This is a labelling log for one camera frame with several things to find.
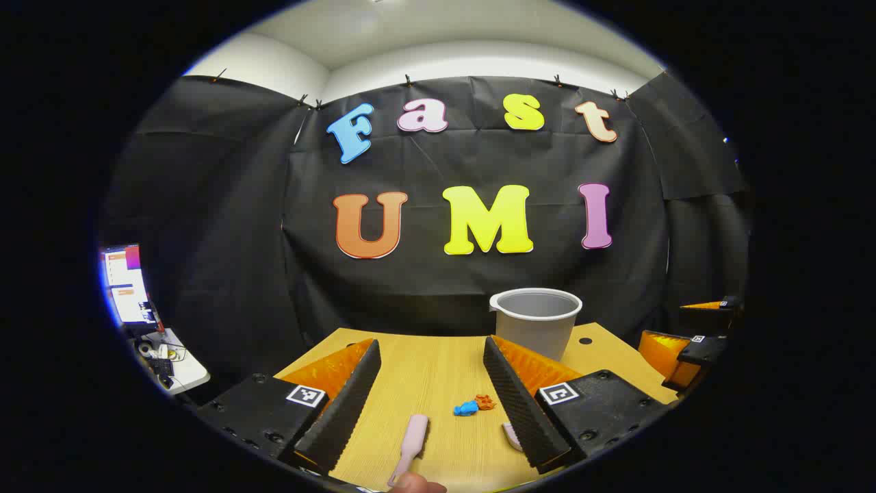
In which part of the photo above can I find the grey garbage bin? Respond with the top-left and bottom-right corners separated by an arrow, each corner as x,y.
489,288 -> 583,362

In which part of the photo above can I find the black backdrop cloth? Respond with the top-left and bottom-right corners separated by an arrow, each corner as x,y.
99,74 -> 750,401

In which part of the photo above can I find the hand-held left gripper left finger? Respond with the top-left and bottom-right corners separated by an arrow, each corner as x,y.
198,338 -> 382,475

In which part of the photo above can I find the small pink broom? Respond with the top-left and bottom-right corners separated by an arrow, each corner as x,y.
387,414 -> 430,488

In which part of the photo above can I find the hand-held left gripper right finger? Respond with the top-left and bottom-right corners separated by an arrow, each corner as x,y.
483,335 -> 675,474

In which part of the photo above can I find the computer monitor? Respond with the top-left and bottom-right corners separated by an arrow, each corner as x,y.
99,244 -> 164,331

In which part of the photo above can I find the wooden desktop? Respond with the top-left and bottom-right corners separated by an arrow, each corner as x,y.
274,322 -> 680,492

